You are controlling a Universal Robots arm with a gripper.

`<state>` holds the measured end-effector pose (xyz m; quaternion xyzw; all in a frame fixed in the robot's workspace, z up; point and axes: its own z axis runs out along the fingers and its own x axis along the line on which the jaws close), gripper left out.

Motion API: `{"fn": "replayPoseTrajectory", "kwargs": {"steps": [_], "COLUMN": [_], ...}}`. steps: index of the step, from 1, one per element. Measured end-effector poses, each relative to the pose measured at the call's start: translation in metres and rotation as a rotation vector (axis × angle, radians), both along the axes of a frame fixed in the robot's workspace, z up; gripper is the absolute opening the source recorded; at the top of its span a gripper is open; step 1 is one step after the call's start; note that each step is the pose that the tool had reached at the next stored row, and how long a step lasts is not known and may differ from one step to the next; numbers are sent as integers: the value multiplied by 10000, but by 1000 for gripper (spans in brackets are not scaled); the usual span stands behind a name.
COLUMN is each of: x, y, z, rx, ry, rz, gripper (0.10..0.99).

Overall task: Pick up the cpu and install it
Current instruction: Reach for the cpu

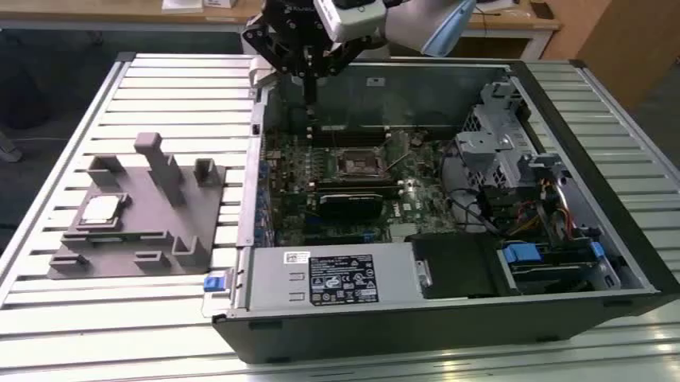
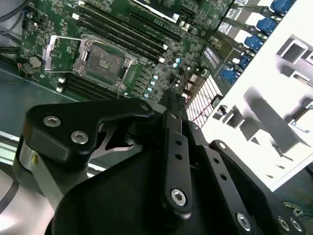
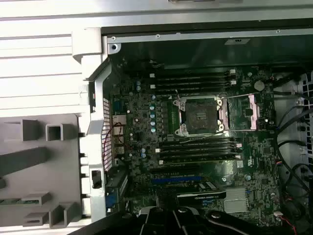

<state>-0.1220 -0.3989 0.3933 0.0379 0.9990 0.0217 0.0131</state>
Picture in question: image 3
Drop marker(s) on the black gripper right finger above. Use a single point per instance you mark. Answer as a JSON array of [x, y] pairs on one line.
[[190, 224]]

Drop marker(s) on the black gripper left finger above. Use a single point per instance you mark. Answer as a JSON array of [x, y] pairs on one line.
[[156, 222]]

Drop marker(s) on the metal locking lever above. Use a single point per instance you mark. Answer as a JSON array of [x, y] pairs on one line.
[[207, 138], [177, 95]]

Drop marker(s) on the metal socket cover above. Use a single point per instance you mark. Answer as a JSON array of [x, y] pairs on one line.
[[254, 111]]

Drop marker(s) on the CPU socket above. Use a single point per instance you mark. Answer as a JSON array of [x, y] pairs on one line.
[[200, 115]]

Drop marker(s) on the black graphics card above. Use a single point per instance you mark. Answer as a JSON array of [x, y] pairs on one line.
[[200, 195]]

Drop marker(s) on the silver chipset heatsink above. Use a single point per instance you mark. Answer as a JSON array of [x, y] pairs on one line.
[[236, 200]]

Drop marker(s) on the RAM slot black clips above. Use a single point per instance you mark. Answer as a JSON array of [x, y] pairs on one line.
[[190, 79], [220, 141], [195, 153], [190, 90]]

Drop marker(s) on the green motherboard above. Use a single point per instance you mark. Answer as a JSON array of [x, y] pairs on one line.
[[256, 151]]

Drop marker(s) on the grey parts rack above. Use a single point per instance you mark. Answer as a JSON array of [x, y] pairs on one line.
[[63, 166]]

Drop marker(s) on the black PC case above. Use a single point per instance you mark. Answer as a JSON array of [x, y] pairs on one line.
[[97, 127]]

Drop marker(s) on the green RAM stick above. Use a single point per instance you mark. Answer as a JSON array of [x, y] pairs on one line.
[[9, 202]]

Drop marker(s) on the round coin battery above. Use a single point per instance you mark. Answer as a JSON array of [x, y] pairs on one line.
[[259, 85]]

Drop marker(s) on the silver drive cage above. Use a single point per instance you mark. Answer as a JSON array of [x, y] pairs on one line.
[[300, 101]]

